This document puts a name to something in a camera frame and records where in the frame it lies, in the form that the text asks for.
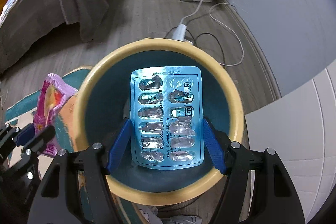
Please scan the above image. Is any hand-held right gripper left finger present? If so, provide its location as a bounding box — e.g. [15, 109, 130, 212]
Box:
[34, 118, 132, 224]

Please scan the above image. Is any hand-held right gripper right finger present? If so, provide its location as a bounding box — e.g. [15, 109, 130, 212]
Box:
[203, 117, 306, 224]

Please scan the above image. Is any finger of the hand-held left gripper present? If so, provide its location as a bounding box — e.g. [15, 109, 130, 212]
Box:
[0, 124, 36, 161]
[20, 125, 56, 161]

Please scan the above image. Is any pink snack wrapper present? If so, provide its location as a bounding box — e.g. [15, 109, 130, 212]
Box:
[34, 73, 79, 157]

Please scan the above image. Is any light blue blister pack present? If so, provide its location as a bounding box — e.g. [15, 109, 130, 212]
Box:
[130, 66, 205, 170]

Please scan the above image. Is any teal bin with yellow rim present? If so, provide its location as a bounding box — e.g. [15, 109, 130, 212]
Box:
[77, 38, 245, 206]

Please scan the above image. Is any patterned teal orange cushion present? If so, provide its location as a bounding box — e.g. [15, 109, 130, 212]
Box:
[5, 67, 158, 224]

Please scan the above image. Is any white cabinet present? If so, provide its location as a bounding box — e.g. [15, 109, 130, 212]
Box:
[245, 60, 336, 224]

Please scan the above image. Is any white power strip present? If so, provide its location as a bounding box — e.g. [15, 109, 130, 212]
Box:
[172, 25, 193, 44]

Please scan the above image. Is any black cable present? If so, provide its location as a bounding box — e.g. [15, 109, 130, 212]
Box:
[184, 32, 226, 64]

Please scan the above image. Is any white cable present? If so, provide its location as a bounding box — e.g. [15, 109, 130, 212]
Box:
[180, 0, 214, 28]
[210, 2, 244, 67]

